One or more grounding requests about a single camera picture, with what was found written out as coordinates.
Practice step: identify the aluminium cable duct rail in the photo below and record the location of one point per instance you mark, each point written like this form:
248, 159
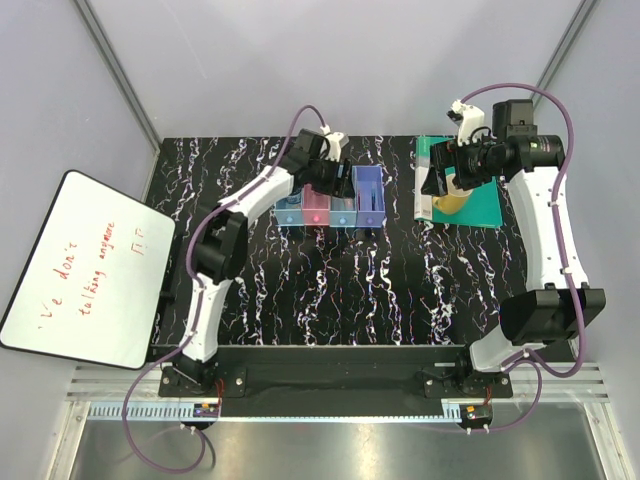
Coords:
238, 410

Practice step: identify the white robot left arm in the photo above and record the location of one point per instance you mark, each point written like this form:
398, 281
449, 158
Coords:
218, 250

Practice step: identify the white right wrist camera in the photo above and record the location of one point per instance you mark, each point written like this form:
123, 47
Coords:
467, 118

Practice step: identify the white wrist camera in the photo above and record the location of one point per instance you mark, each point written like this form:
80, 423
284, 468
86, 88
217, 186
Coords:
334, 144
467, 118

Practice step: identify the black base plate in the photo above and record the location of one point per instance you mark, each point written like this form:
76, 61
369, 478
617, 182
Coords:
363, 375

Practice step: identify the yellow mug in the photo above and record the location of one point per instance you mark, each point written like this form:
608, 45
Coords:
452, 202

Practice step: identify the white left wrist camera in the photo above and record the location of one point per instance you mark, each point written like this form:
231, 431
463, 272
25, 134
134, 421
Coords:
334, 144

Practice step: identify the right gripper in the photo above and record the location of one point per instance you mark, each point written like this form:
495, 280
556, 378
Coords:
449, 154

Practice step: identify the blue round jar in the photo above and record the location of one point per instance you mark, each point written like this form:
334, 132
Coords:
294, 200

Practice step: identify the dark blue pen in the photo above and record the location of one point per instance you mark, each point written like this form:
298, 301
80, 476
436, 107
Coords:
374, 196

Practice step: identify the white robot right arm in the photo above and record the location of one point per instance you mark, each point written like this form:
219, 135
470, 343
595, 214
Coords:
545, 324

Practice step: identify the light blue drawer box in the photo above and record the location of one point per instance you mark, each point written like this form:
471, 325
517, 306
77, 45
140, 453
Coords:
342, 212

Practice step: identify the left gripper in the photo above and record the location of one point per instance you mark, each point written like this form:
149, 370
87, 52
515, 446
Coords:
339, 186

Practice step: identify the whiteboard with red writing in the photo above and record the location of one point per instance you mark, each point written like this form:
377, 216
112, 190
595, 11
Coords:
92, 282

